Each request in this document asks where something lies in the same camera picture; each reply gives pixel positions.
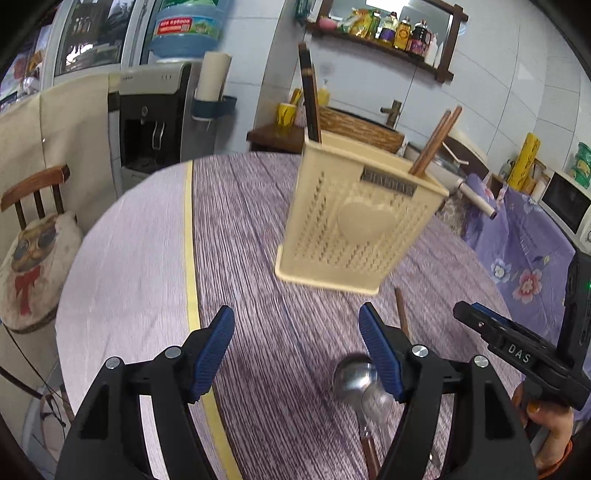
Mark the right hand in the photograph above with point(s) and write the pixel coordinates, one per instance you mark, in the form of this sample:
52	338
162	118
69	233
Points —
558	420

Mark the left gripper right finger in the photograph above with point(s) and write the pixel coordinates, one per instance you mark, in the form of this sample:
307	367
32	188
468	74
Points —
388	347

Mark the purple floral cloth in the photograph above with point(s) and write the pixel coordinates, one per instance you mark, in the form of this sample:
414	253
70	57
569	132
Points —
524	253

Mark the woven brown basin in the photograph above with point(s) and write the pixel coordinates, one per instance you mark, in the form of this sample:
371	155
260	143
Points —
360	129

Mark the white microwave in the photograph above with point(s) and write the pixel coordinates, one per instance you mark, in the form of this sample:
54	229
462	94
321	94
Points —
569	205

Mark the cream plastic utensil holder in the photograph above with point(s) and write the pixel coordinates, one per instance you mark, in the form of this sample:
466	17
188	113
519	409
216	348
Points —
356	210

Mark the brown wooden chopstick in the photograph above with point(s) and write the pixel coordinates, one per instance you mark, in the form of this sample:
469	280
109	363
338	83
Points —
315	110
420	165
455	115

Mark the black water dispenser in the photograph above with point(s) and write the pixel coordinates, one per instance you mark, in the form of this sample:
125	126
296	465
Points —
150	124

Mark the yellow soap bottle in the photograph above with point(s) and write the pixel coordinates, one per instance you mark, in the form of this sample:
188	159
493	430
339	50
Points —
324	95

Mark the steel spoon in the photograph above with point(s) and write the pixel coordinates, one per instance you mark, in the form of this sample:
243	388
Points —
356	383

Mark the blue water bottle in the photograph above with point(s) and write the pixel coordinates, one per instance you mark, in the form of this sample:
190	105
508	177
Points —
186	29

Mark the window with frame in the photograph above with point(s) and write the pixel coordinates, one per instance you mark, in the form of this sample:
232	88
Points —
94	37

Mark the yellow mug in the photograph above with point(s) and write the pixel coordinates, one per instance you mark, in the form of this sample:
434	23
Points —
286	114

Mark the brass faucet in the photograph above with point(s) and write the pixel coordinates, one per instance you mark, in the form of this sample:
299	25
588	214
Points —
393	112

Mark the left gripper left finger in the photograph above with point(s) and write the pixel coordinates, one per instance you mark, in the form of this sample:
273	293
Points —
206	349

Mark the dark wooden counter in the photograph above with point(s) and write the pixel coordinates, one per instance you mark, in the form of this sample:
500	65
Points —
273	138

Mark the thin dark brown chopstick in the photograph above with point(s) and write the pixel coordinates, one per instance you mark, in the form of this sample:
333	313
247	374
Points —
402	311

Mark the purple striped tablecloth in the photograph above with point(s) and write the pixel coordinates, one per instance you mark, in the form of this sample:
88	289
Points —
274	388

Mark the black gold chopstick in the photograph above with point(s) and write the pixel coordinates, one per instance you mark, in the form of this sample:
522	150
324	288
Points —
305	62

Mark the wooden wall shelf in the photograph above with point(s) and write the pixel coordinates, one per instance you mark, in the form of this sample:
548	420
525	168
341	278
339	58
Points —
423	33

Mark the wooden chair with cushion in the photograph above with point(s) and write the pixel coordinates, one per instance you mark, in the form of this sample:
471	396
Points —
37	263

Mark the paper towel roll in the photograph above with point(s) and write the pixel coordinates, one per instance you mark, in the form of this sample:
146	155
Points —
213	73

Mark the cream pan with handle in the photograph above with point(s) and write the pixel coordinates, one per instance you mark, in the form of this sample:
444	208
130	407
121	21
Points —
449	167

